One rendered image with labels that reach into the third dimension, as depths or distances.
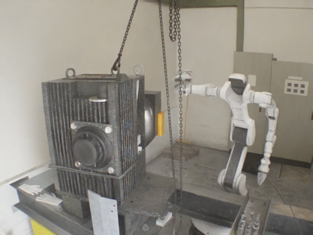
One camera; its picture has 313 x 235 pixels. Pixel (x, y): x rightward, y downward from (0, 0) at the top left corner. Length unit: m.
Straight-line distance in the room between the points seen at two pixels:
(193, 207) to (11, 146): 1.68
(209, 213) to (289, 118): 2.36
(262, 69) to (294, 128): 1.04
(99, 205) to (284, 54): 3.59
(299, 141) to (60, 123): 3.54
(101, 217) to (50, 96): 0.74
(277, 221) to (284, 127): 2.28
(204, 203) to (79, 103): 1.34
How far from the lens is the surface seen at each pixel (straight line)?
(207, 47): 4.49
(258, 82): 4.07
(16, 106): 2.36
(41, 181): 2.41
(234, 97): 2.11
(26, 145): 2.48
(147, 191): 1.67
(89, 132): 1.35
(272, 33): 4.27
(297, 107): 4.09
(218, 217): 2.24
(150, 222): 1.77
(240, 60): 4.10
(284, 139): 4.23
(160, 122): 1.74
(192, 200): 2.24
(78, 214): 1.86
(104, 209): 1.38
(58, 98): 1.49
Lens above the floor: 1.79
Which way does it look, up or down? 16 degrees down
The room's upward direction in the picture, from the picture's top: straight up
